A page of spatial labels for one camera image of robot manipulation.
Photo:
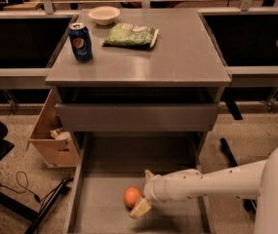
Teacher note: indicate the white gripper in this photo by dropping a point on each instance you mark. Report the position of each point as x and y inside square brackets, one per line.
[152, 189]

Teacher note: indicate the orange fruit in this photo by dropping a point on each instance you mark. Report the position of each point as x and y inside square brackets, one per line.
[131, 195]

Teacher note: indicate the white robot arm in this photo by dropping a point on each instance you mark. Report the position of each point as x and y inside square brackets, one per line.
[258, 180]

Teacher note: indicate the open grey middle drawer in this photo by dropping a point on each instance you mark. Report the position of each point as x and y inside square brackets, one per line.
[108, 165]

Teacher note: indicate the closed grey top drawer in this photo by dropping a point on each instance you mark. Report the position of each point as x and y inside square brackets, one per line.
[137, 117]

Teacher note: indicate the cardboard box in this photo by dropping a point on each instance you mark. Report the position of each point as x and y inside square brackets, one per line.
[51, 141]

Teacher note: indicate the black stand leg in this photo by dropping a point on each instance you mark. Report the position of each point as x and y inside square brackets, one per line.
[249, 205]

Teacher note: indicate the green chip bag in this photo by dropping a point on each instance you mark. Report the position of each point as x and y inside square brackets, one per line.
[129, 35]

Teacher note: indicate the black chair base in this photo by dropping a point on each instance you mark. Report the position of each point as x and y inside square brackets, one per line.
[41, 179]

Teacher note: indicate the blue Pepsi can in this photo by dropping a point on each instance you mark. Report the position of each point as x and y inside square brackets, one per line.
[80, 41]

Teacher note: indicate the white bowl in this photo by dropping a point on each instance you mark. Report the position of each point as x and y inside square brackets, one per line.
[104, 15]

